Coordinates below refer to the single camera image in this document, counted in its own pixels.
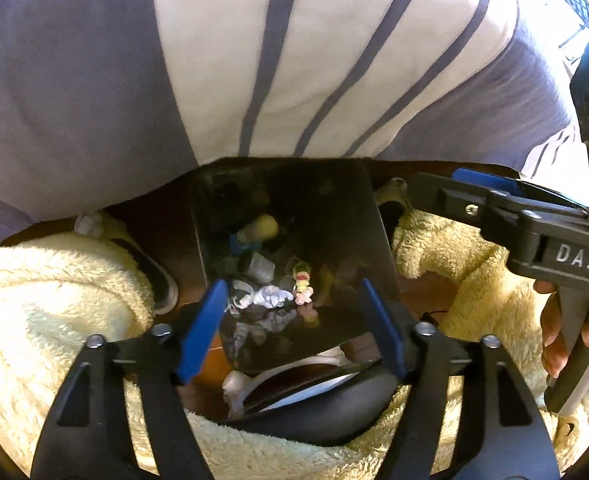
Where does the white yellow capped bottle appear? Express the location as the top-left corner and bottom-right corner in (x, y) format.
(229, 214), (279, 255)

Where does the black trash bin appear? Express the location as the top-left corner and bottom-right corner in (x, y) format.
(192, 160), (399, 375)

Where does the person's right hand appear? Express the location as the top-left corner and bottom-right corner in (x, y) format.
(533, 278), (589, 421)

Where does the yellow fluffy blanket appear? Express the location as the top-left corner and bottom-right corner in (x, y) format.
(0, 210), (546, 479)

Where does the blue white striped bedsheet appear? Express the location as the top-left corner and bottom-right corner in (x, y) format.
(0, 0), (574, 243)

